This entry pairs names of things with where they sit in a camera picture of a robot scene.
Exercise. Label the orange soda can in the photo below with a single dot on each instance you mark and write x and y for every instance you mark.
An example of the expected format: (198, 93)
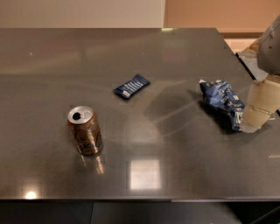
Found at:
(83, 123)

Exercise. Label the crumpled blue chip bag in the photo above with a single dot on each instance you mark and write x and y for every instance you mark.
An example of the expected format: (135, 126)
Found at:
(219, 95)

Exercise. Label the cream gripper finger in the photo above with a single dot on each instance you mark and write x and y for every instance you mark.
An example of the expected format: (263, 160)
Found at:
(263, 101)

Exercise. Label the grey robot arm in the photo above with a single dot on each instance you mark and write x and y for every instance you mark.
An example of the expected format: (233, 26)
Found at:
(268, 52)

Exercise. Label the small blue snack packet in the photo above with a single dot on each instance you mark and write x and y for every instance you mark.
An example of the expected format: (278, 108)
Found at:
(131, 87)

